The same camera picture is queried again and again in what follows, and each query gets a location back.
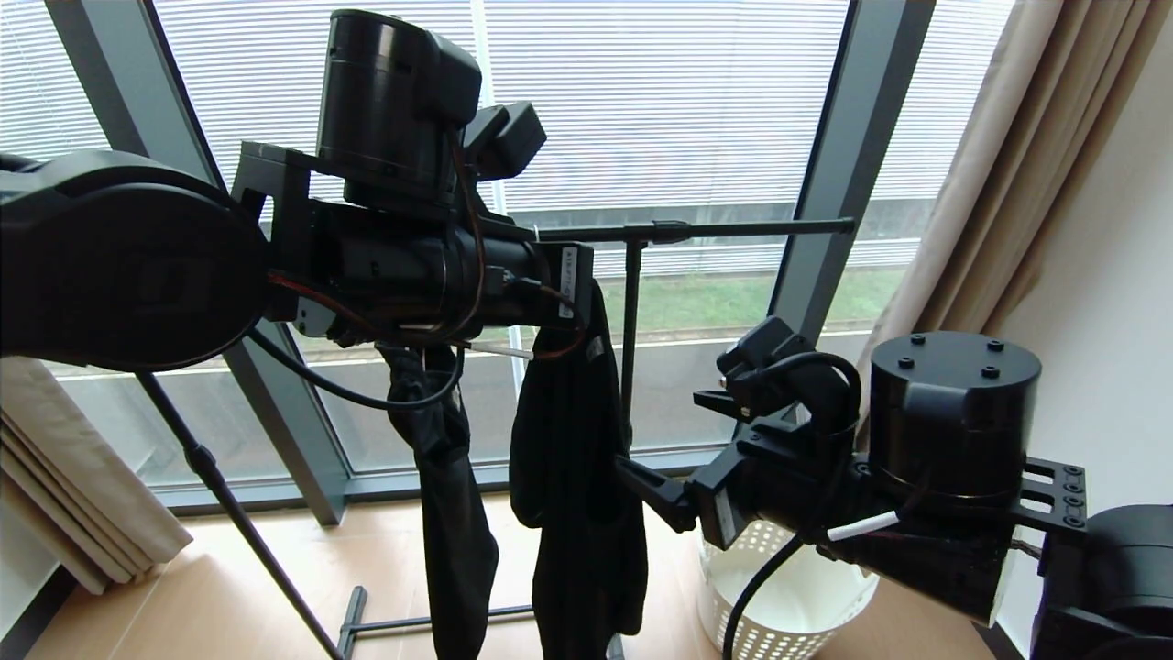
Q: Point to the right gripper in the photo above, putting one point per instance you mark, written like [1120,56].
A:
[788,486]

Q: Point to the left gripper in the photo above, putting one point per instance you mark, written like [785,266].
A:
[412,275]

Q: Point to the black garment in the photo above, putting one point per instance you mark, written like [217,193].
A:
[577,477]

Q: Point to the black shorts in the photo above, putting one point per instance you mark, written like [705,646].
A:
[449,513]

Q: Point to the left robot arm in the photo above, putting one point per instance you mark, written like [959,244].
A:
[119,266]

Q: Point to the white laundry basket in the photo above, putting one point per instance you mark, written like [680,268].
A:
[788,605]

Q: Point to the black clothes rack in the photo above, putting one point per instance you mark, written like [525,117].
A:
[696,229]

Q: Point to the window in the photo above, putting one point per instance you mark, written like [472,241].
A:
[852,137]

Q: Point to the beige curtain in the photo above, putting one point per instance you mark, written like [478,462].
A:
[73,495]
[1008,165]

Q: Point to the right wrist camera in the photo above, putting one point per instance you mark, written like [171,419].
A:
[779,367]

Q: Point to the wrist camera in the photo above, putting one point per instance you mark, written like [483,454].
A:
[504,137]
[779,367]

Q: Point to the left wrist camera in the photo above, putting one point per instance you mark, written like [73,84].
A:
[504,137]

